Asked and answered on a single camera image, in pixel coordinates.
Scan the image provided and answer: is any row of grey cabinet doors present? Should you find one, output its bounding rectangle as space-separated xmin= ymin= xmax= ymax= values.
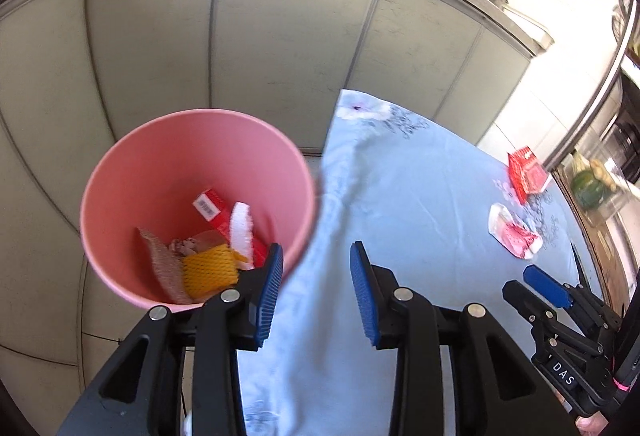
xmin=0 ymin=0 xmax=532 ymax=367

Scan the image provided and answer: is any steel drain tray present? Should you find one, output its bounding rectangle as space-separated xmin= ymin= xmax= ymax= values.
xmin=500 ymin=6 xmax=555 ymax=50

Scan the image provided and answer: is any silver framed cabinet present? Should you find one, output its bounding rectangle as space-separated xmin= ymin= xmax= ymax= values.
xmin=542 ymin=0 xmax=640 ymax=277

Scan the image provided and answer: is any tan squash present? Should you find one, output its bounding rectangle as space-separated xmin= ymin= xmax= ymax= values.
xmin=575 ymin=151 xmax=621 ymax=192

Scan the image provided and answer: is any person's right hand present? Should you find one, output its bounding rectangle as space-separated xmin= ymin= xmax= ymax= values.
xmin=575 ymin=413 xmax=611 ymax=436

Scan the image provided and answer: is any red and white wrapper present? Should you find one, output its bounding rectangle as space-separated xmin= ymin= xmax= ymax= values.
xmin=488 ymin=203 xmax=545 ymax=261

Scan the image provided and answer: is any red cardboard packet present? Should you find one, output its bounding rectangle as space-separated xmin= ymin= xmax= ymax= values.
xmin=507 ymin=145 xmax=554 ymax=206

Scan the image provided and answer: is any yellow foam net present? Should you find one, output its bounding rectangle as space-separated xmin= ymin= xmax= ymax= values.
xmin=181 ymin=243 xmax=240 ymax=302

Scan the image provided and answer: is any light blue floral tablecloth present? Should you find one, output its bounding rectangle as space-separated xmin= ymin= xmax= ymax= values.
xmin=182 ymin=89 xmax=608 ymax=436

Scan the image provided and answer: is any red barcode box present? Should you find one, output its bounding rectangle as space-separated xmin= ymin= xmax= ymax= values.
xmin=192 ymin=187 xmax=237 ymax=244

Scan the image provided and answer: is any pink plastic bucket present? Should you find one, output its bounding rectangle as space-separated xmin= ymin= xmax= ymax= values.
xmin=80 ymin=109 xmax=317 ymax=314

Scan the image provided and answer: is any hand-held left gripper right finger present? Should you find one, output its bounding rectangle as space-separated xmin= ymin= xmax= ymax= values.
xmin=349 ymin=240 xmax=581 ymax=436

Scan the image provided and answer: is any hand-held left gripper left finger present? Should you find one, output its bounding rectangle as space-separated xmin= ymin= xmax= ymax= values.
xmin=57 ymin=242 xmax=285 ymax=436

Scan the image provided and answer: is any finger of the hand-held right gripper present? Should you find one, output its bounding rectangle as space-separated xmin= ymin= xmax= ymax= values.
xmin=502 ymin=279 xmax=615 ymax=417
xmin=523 ymin=264 xmax=624 ymax=338

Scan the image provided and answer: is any green squash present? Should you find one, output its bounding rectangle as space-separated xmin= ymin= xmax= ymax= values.
xmin=572 ymin=170 xmax=608 ymax=211

